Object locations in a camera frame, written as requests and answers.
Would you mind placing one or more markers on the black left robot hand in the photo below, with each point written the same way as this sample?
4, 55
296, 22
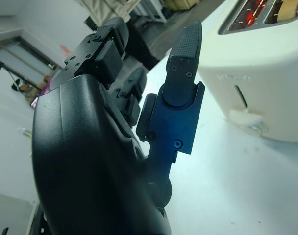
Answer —
90, 151

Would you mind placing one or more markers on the slice of toasted bread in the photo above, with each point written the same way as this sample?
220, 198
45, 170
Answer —
288, 11

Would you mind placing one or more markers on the white two-slot toaster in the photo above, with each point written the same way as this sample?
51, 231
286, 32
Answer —
261, 61

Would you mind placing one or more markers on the wooden crate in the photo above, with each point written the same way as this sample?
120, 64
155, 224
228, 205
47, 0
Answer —
178, 3

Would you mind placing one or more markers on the framed glass wall panel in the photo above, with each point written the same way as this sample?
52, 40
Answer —
21, 56

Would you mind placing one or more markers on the white metal-frame desk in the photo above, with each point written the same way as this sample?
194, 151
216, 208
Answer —
163, 14

